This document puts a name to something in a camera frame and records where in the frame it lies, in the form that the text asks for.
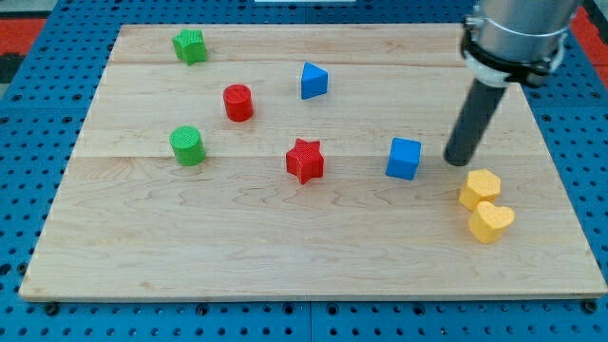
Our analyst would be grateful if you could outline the blue cube block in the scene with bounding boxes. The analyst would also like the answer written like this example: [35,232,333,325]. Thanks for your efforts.
[385,138,422,181]

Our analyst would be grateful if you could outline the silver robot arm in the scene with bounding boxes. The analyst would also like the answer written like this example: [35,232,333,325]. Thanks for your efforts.
[461,0,582,88]

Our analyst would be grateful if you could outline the red star block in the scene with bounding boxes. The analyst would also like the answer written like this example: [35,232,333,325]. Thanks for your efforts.
[286,138,325,184]

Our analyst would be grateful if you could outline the green star block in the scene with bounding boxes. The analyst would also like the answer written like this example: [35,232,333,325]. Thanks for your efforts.
[172,28,207,66]

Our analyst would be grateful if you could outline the light wooden board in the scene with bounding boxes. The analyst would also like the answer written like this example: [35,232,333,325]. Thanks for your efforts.
[20,24,607,302]

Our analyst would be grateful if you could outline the blue triangular prism block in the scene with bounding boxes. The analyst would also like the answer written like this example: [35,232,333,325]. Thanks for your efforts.
[300,62,329,100]

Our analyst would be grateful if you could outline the red cylinder block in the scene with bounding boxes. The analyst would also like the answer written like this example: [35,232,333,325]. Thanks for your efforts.
[222,84,254,122]

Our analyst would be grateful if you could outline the green cylinder block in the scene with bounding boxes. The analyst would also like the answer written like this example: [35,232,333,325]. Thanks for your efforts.
[169,125,206,166]

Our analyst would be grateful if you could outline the yellow hexagon block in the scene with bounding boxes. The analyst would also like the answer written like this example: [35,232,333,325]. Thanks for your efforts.
[458,169,502,211]

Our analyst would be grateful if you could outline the yellow heart block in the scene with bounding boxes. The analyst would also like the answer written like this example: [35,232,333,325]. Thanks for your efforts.
[468,201,516,244]

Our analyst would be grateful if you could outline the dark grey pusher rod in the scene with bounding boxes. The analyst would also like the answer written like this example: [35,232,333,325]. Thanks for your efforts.
[443,79,506,166]

